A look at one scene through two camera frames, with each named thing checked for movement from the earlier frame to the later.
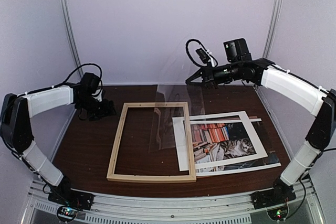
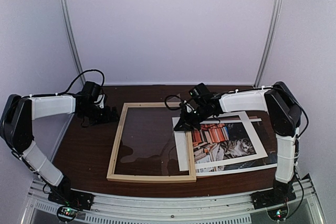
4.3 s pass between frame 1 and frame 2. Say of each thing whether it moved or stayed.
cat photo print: stayed
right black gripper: moved
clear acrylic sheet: moved
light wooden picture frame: stayed
